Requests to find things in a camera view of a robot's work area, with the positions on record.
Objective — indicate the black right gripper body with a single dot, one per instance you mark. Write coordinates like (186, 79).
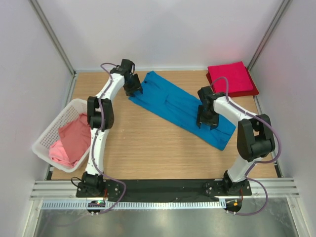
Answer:
(208, 113)

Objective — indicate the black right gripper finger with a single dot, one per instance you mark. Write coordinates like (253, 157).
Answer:
(200, 119)
(211, 120)

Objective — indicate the blue t shirt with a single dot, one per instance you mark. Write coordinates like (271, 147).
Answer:
(175, 105)

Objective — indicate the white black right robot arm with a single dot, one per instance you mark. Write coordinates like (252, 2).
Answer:
(255, 140)

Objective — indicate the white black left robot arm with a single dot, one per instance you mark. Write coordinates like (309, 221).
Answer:
(100, 118)

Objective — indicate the folded dark red t shirt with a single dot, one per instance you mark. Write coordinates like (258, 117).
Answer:
(249, 90)

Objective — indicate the salmon t shirt in basket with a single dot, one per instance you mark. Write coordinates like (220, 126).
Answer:
(75, 137)

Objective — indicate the white perforated plastic basket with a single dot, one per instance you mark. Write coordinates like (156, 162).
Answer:
(51, 134)

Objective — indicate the pink t shirt in basket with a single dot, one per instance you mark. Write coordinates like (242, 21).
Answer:
(58, 154)

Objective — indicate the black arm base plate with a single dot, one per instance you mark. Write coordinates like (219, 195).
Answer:
(160, 187)

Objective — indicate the aluminium rail frame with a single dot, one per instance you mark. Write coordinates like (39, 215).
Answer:
(63, 189)

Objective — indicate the white slotted cable duct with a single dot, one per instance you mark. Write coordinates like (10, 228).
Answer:
(102, 205)

